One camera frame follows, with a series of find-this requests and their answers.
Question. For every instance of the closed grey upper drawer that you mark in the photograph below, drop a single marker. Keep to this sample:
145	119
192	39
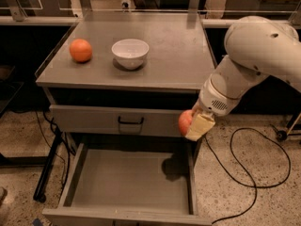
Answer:
104	120

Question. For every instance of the white ceramic bowl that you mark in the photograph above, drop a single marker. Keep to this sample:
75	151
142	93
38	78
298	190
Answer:
130	53

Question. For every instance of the open grey middle drawer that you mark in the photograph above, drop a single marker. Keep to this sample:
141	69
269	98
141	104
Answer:
114	185

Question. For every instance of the grey drawer cabinet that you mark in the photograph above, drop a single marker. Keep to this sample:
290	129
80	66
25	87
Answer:
178	63

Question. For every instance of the orange fruit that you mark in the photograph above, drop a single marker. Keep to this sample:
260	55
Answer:
80	50

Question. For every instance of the black caster wheel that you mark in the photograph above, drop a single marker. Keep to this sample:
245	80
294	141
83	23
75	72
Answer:
281	135

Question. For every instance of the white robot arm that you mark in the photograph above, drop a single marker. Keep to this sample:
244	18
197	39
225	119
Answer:
256	49

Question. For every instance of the white horizontal rail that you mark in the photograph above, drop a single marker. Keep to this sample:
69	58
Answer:
186	20

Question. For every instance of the black table leg frame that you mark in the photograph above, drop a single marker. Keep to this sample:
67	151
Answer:
39	194

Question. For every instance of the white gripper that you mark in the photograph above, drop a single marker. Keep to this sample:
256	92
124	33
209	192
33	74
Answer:
212	98

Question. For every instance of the red apple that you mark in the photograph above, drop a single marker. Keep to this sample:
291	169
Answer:
184	121

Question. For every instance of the black drawer handle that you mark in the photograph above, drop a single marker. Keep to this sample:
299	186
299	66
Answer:
121	121

